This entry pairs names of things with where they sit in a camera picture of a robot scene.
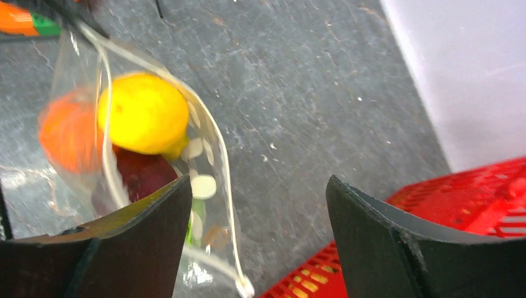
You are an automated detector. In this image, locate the orange tangerine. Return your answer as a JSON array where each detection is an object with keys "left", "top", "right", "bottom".
[{"left": 38, "top": 91, "right": 104, "bottom": 174}]

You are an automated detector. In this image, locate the green grape bunch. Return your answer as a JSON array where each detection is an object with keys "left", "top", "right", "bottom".
[{"left": 185, "top": 199, "right": 206, "bottom": 247}]

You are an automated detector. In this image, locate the green small block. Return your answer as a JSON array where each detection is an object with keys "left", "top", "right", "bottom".
[{"left": 30, "top": 12, "right": 61, "bottom": 36}]

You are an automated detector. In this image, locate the red plastic basket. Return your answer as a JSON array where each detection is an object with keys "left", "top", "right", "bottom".
[{"left": 263, "top": 157, "right": 525, "bottom": 297}]

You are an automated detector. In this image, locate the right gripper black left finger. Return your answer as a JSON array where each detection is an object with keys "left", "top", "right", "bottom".
[{"left": 1, "top": 175, "right": 192, "bottom": 297}]

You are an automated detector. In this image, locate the clear dotted zip top bag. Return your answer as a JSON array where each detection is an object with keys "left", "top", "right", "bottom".
[{"left": 42, "top": 31, "right": 255, "bottom": 297}]

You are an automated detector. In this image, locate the dark red plum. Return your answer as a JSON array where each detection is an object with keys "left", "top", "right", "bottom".
[{"left": 91, "top": 146, "right": 178, "bottom": 217}]

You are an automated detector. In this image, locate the orange letter e toy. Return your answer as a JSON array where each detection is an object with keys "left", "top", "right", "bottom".
[{"left": 0, "top": 1, "right": 39, "bottom": 37}]

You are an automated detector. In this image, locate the yellow lemon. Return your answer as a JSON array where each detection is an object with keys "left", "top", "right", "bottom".
[{"left": 97, "top": 72, "right": 190, "bottom": 160}]

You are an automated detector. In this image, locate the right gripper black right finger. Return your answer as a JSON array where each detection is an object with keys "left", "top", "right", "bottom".
[{"left": 326, "top": 176, "right": 525, "bottom": 297}]

